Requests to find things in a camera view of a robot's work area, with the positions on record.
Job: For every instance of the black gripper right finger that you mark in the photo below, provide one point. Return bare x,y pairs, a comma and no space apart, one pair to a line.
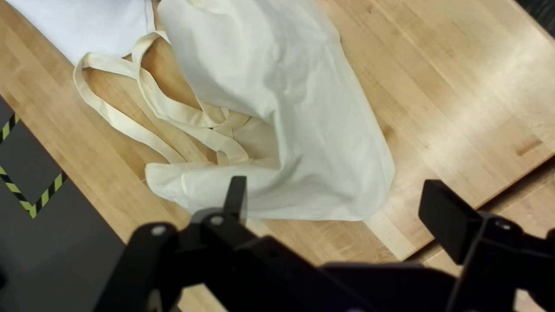
491,265

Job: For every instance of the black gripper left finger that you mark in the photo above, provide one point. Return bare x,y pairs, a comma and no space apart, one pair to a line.
191,270

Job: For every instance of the cream tote bag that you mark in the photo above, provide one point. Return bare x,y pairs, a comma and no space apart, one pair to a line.
300,114

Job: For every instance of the white cloth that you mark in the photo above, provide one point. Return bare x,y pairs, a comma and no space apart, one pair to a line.
80,22

